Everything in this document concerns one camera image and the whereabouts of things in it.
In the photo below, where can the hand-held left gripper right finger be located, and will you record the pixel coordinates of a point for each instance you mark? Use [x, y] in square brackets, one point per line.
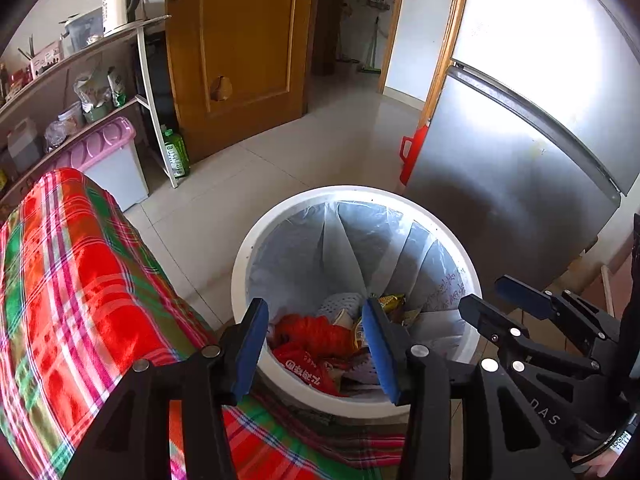
[382, 355]

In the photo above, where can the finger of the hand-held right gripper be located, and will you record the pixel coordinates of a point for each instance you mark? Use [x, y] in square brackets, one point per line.
[492, 322]
[522, 296]

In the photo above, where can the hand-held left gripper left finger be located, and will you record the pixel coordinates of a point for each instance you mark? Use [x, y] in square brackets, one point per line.
[250, 355]

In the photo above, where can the white foam fruit net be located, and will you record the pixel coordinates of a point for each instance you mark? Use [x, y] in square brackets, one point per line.
[340, 305]
[362, 372]

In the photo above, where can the gold and red wrapper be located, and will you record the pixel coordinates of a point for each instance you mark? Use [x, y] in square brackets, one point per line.
[359, 335]

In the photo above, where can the gold snack wrapper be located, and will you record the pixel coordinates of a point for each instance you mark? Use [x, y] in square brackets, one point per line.
[392, 302]

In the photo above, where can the red printed snack packet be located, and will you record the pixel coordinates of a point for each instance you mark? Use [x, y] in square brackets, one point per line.
[305, 370]

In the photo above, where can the red plastic bag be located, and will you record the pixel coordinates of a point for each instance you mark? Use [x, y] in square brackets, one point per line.
[310, 332]

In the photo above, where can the clear bin liner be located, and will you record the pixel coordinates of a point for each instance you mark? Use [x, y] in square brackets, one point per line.
[380, 245]

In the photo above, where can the white trash bin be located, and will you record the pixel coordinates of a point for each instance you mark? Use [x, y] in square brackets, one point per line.
[280, 214]

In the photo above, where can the silver refrigerator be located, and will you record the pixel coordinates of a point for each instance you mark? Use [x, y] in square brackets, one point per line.
[525, 160]

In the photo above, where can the plaid tablecloth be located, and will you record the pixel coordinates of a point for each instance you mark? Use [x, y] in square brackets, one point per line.
[75, 310]

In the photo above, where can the green plastic bottle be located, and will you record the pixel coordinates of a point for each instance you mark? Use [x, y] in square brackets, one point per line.
[176, 157]

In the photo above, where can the pink lidded storage box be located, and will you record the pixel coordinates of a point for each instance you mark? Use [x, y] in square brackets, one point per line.
[100, 140]

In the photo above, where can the green mop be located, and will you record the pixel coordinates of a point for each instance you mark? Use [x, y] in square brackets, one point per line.
[372, 69]

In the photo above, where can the green bowl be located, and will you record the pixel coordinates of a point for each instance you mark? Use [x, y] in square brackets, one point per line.
[97, 113]

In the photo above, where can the knotted plastic bag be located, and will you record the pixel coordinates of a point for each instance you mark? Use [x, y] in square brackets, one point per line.
[55, 135]

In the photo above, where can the clear jar white lid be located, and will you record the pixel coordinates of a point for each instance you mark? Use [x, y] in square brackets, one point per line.
[72, 117]

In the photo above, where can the green food packet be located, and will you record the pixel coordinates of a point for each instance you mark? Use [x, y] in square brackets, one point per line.
[117, 87]

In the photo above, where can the wooden door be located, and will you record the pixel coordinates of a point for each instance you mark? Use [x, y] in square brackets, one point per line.
[240, 50]

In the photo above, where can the plastic jug dark liquid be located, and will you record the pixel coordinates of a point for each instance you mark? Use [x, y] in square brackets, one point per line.
[25, 145]

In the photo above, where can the white food bag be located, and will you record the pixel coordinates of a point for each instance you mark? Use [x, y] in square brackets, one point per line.
[92, 87]

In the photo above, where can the tall white kitchen rack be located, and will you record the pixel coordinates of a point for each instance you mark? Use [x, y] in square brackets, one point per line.
[80, 60]

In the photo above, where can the grey plastic container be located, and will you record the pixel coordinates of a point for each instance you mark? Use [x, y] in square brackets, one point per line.
[82, 32]

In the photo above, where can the white electric kettle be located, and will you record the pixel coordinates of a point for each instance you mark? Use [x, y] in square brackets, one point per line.
[117, 10]

